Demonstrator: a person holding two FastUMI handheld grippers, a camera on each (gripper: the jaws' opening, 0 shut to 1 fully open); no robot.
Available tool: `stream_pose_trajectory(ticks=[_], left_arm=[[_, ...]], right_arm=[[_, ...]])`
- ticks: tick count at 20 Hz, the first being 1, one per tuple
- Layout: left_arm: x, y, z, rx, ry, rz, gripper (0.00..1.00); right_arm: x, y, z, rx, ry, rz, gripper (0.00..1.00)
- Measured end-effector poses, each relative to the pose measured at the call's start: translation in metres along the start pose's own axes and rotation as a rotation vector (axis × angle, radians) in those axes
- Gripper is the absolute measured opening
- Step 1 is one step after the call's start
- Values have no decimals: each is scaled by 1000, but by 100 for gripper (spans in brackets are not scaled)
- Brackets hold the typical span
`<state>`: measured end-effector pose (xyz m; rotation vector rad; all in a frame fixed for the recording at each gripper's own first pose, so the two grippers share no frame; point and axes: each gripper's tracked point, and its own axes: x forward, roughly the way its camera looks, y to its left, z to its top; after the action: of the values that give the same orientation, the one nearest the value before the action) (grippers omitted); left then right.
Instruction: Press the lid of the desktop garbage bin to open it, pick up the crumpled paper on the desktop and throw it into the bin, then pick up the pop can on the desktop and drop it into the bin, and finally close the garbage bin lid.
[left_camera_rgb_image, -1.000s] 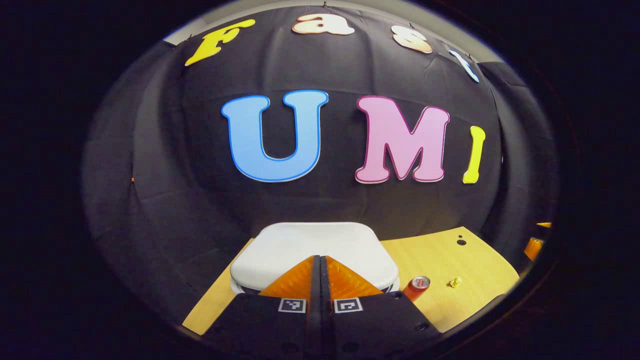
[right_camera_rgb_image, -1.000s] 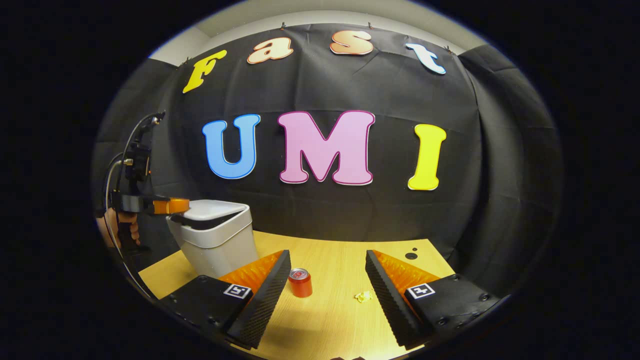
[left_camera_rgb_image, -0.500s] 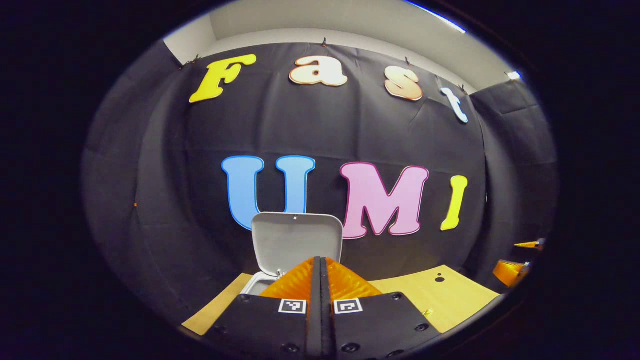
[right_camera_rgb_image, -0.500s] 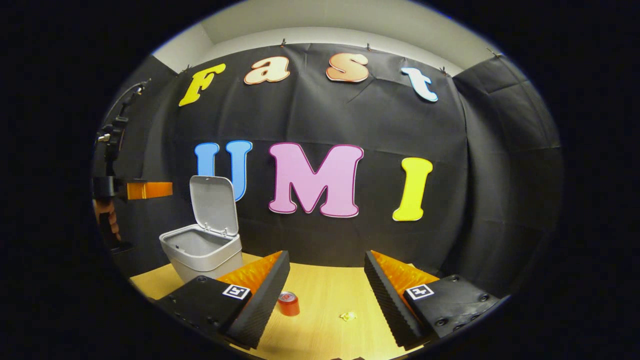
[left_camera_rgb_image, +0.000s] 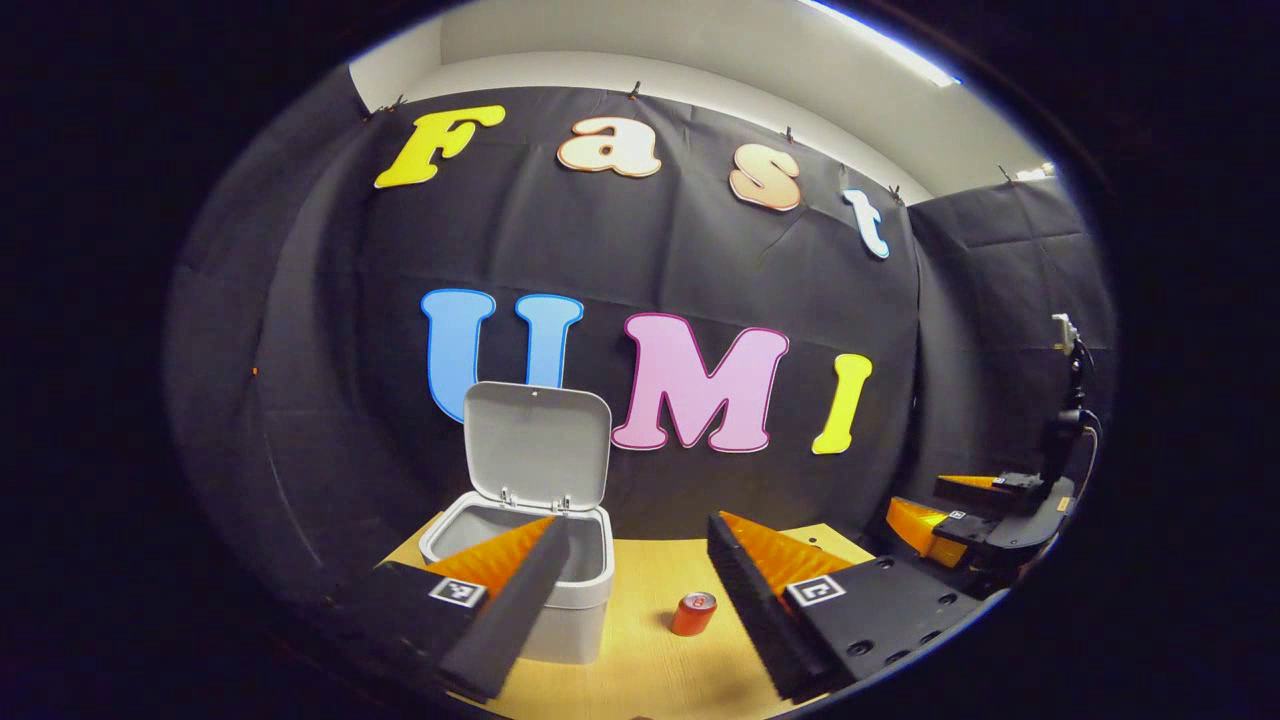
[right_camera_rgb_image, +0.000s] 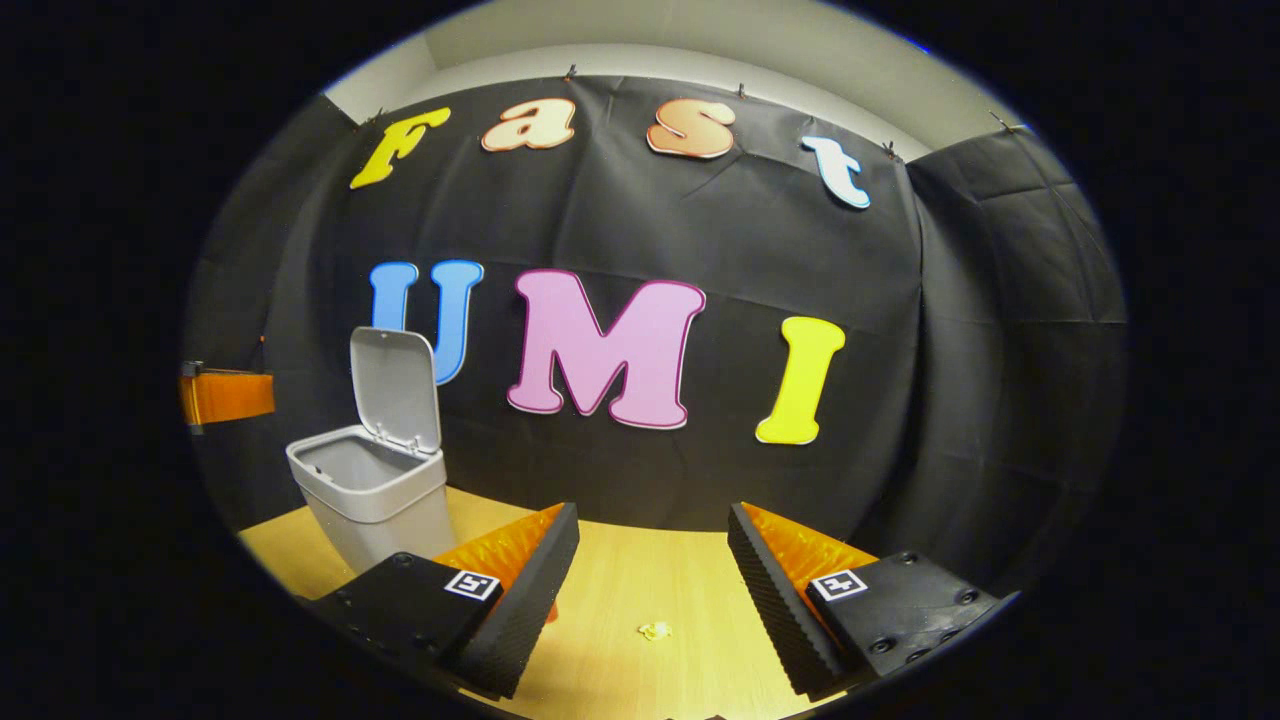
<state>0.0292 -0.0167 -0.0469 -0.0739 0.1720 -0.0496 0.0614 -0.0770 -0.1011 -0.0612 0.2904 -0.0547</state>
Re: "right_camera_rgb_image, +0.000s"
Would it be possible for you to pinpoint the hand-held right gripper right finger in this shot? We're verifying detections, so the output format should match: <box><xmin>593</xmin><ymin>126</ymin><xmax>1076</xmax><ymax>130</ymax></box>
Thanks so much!
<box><xmin>727</xmin><ymin>503</ymin><xmax>1001</xmax><ymax>701</ymax></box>

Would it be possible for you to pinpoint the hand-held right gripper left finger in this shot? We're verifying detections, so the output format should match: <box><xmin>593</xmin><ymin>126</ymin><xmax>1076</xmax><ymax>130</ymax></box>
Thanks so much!
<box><xmin>300</xmin><ymin>503</ymin><xmax>581</xmax><ymax>701</ymax></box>

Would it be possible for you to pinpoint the white desktop garbage bin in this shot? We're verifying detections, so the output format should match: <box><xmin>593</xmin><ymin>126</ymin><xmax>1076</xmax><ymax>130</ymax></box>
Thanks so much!
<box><xmin>286</xmin><ymin>326</ymin><xmax>459</xmax><ymax>576</ymax></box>

